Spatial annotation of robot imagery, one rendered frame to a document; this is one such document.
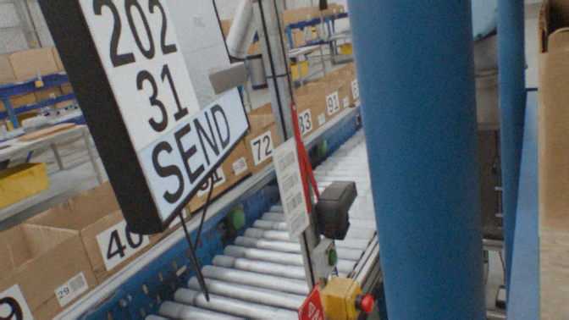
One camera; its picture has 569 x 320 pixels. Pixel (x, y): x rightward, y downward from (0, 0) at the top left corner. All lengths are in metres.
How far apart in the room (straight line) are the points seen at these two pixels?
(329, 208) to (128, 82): 0.54
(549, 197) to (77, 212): 1.46
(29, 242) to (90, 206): 0.23
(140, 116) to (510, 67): 0.43
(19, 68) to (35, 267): 5.27
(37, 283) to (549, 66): 1.13
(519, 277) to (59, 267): 1.12
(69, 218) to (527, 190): 1.42
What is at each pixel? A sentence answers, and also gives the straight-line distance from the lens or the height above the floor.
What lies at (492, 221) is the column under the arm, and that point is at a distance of 1.46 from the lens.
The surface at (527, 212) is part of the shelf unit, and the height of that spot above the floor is 1.34.
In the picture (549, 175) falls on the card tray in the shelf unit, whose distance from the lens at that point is 0.25.
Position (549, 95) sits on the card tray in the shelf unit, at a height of 1.41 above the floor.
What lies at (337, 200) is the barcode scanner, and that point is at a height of 1.08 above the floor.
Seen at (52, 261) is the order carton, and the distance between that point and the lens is 1.22.
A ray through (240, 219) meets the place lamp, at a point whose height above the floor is 0.81.
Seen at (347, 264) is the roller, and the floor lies 0.75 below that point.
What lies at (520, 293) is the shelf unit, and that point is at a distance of 0.21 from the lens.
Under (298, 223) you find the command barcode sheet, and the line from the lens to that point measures 0.89.
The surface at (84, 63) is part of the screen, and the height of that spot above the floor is 1.46.
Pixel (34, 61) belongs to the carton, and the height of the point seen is 1.58.
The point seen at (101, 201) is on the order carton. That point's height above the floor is 0.99.
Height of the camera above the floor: 1.47
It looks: 18 degrees down
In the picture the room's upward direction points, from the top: 11 degrees counter-clockwise
